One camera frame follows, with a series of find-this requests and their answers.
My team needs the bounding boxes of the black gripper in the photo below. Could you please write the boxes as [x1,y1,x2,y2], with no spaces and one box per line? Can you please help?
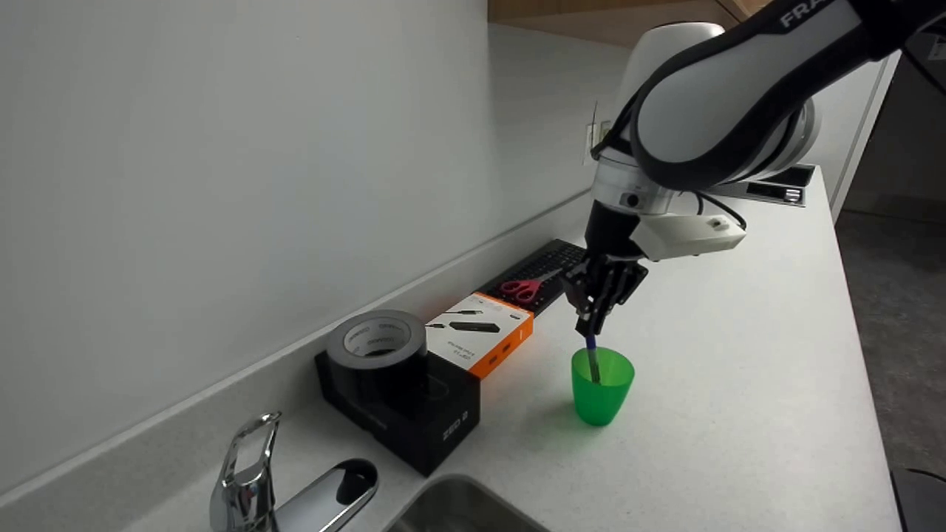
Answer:
[563,198,650,340]

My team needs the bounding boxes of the blue marker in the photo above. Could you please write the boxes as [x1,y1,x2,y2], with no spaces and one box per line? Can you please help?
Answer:
[584,331,603,384]

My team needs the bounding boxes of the green plastic cup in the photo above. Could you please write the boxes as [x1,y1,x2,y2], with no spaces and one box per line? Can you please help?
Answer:
[567,344,640,430]

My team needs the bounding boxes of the orange and black box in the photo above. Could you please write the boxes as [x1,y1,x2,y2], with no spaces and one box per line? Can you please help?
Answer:
[423,290,538,384]

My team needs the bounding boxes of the black flat device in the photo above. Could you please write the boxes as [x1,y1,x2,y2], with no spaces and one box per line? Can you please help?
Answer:
[746,163,819,211]

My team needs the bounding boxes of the black cardboard box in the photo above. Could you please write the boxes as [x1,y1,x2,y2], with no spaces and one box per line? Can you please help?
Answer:
[313,346,486,480]

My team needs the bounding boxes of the chrome faucet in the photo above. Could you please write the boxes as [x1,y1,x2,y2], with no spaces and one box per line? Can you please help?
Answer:
[207,409,381,532]

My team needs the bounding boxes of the red-handled scissors in black package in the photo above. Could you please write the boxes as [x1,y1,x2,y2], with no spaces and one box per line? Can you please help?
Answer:
[495,236,597,321]

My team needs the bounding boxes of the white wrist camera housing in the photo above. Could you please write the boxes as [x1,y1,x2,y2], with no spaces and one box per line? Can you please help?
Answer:
[630,201,751,266]

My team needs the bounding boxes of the grey duct tape roll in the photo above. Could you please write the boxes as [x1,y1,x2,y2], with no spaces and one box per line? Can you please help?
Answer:
[325,307,430,372]

